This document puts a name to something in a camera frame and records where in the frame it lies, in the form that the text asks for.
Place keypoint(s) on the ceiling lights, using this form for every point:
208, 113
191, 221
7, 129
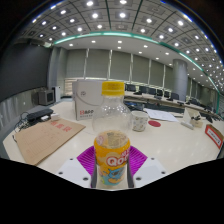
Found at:
122, 15

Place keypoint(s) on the clear bottle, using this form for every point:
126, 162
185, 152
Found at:
111, 116

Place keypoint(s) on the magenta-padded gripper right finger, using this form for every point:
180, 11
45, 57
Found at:
150, 169

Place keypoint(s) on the white power adapter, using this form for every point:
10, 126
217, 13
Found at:
55, 117

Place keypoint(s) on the white remote control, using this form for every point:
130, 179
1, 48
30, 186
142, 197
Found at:
187, 125

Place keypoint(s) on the long curved conference desk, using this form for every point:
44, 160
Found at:
156, 100

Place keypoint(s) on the row of black office chairs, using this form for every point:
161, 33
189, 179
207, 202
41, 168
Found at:
173, 96

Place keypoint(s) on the white copy paper box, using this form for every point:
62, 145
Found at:
86, 100

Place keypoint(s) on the white patterned paper cup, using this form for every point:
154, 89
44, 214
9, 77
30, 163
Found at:
139, 120

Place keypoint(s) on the grey monitor on cart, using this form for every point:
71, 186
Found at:
46, 97

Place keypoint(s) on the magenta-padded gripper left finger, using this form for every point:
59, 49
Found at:
74, 170

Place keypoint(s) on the black electronic device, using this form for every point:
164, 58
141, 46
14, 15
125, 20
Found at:
39, 114

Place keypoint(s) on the brown paper envelope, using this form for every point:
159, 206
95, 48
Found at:
45, 138

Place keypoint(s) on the printed white paper sheet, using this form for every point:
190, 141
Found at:
161, 115

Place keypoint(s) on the red and white carton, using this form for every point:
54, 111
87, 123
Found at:
213, 135

